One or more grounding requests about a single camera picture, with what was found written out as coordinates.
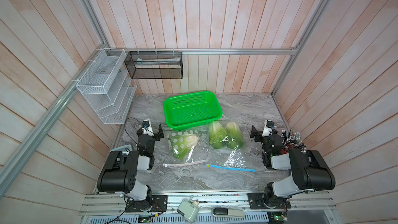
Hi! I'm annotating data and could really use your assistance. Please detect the chinese cabbage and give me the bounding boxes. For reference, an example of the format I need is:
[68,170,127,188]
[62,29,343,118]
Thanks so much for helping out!
[225,121,244,149]
[168,133,200,160]
[208,121,227,149]

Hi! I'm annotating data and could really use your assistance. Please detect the clear zip bag blue seal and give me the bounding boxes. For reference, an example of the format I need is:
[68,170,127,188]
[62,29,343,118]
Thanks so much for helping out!
[206,121,255,172]

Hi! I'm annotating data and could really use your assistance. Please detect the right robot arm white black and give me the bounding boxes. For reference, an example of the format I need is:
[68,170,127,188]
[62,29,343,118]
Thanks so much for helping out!
[248,120,336,209]

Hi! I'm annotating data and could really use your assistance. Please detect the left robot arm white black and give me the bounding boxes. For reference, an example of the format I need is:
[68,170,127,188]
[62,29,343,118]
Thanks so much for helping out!
[97,120,164,212]

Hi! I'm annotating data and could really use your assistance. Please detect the chinese cabbage in dotted bag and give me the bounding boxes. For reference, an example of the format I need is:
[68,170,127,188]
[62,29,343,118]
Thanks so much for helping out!
[168,133,200,160]

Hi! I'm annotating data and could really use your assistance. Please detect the teal calculator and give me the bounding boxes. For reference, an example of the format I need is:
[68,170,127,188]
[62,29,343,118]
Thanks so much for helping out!
[111,144,133,153]

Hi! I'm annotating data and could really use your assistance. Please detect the green plastic basket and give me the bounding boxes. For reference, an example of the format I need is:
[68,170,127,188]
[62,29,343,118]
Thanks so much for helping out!
[163,91,223,130]

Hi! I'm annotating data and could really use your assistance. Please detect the white box device front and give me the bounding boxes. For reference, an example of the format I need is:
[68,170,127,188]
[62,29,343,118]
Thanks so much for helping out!
[177,198,199,224]

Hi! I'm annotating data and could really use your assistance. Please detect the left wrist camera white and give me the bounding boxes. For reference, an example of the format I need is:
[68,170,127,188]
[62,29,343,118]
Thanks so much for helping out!
[142,119,154,136]

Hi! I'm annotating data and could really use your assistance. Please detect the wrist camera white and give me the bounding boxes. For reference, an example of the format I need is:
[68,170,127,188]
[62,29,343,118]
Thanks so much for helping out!
[142,119,154,136]
[262,119,275,137]

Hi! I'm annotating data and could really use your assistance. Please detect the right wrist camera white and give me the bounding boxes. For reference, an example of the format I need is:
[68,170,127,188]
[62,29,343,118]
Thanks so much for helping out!
[262,119,275,137]

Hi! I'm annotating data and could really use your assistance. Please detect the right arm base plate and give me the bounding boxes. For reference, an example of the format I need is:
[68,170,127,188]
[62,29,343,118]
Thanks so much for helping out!
[247,193,291,209]

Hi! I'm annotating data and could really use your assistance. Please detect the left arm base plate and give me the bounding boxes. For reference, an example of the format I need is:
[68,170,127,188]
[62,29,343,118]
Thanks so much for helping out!
[125,195,168,213]

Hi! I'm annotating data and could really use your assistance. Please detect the white wire mesh shelf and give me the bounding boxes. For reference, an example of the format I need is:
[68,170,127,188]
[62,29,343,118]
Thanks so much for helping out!
[77,48,137,124]

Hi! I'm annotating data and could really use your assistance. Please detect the black mesh wall basket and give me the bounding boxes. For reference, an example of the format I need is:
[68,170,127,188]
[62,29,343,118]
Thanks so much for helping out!
[124,51,183,79]

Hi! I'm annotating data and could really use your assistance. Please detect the aluminium rail back wall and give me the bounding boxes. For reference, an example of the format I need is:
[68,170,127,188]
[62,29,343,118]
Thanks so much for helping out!
[105,47,297,56]

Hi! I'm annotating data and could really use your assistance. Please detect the aluminium rail wall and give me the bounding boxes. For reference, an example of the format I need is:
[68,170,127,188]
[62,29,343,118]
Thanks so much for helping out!
[1,44,106,198]
[105,47,297,56]

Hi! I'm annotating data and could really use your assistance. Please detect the aluminium rail left wall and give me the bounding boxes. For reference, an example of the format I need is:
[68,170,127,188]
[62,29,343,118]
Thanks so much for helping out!
[1,44,106,198]

